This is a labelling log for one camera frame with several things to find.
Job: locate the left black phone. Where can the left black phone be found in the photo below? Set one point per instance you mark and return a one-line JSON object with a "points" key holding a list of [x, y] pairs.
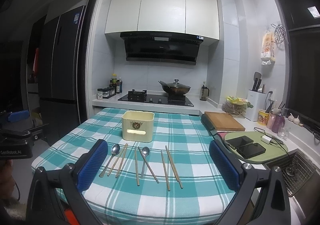
{"points": [[238, 142]]}

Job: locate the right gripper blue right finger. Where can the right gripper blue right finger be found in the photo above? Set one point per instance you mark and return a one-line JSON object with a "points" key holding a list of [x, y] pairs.
{"points": [[228, 165]]}

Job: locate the sink drain basket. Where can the sink drain basket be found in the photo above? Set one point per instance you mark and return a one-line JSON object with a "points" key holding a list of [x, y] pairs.
{"points": [[297, 170]]}

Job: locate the green mat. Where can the green mat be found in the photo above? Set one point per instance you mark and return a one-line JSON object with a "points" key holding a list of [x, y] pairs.
{"points": [[273, 150]]}

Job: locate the bag of produce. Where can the bag of produce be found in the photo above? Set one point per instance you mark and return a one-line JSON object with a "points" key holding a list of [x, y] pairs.
{"points": [[236, 105]]}

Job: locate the sauce bottles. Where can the sauce bottles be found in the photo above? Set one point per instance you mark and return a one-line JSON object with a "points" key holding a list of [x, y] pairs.
{"points": [[116, 83]]}

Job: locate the black range hood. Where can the black range hood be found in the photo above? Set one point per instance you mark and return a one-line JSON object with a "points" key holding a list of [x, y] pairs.
{"points": [[167, 47]]}

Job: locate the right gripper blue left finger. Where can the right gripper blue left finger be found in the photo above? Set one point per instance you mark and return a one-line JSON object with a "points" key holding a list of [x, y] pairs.
{"points": [[88, 165]]}

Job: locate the metal steamer rack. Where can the metal steamer rack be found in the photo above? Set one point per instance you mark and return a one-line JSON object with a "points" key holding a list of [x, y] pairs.
{"points": [[279, 33]]}

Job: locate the cream utensil holder box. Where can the cream utensil holder box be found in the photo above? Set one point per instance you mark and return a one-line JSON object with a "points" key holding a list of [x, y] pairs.
{"points": [[137, 126]]}

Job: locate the hanging bag on wall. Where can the hanging bag on wall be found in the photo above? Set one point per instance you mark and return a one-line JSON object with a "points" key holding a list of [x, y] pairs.
{"points": [[267, 49]]}

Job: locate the dark glass jug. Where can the dark glass jug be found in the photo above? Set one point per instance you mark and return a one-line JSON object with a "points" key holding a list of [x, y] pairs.
{"points": [[204, 93]]}

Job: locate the teal checked tablecloth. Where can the teal checked tablecloth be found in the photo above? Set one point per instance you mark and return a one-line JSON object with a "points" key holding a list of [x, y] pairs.
{"points": [[204, 196]]}

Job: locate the white knife block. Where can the white knife block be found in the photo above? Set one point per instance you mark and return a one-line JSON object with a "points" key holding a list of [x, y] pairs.
{"points": [[257, 100]]}

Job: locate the spice jar rack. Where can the spice jar rack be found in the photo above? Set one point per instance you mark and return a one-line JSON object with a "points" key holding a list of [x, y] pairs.
{"points": [[106, 93]]}

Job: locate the purple bottle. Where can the purple bottle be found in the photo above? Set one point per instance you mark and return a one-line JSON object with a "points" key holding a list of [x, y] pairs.
{"points": [[279, 122]]}

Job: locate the wok with glass lid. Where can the wok with glass lid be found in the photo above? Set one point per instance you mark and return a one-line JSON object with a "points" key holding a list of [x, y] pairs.
{"points": [[175, 88]]}

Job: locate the yellow cup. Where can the yellow cup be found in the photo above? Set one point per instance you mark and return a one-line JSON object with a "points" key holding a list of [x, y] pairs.
{"points": [[263, 117]]}

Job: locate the black gas cooktop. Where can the black gas cooktop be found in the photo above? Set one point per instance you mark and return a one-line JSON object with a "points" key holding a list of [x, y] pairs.
{"points": [[144, 97]]}

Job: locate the white charger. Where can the white charger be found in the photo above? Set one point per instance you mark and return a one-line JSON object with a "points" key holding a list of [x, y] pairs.
{"points": [[266, 139]]}

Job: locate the dark refrigerator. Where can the dark refrigerator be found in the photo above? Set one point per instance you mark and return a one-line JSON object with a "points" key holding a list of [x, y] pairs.
{"points": [[58, 54]]}

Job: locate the white upper cabinets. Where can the white upper cabinets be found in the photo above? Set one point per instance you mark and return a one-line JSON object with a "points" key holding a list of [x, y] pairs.
{"points": [[194, 17]]}

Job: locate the wooden cutting board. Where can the wooden cutting board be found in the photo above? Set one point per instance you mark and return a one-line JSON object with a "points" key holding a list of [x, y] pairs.
{"points": [[221, 122]]}

